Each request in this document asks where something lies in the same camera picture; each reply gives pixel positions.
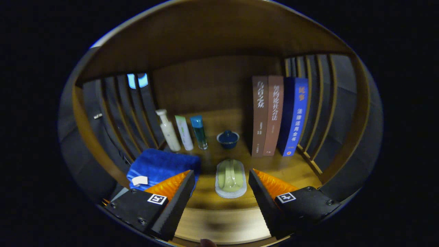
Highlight white pump bottle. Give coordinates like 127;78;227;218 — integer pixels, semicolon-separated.
155;109;181;152

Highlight wooden cabinet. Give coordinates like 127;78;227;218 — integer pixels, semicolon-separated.
70;0;372;247

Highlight teal bottle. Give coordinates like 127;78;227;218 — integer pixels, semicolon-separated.
190;116;209;150

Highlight blue book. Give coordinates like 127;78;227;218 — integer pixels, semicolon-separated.
277;77;309;157

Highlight white and green tube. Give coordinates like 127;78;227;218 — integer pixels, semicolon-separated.
175;115;194;151

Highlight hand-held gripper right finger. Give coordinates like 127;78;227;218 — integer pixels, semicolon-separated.
249;168;342;240

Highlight blue lidded teacup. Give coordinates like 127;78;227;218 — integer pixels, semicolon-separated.
216;130;240;150

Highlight dark brown book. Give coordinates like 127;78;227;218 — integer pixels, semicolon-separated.
251;76;269;158

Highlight wooden countertop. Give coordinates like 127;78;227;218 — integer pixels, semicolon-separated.
127;109;323;210

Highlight reddish brown book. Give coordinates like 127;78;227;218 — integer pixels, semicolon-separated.
263;75;284;156

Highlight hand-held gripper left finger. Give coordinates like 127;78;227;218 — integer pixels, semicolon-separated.
105;169;196;242

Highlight folded blue towel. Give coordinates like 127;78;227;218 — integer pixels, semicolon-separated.
126;148;202;192

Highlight green sponge brush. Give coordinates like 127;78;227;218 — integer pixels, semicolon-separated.
215;158;247;199

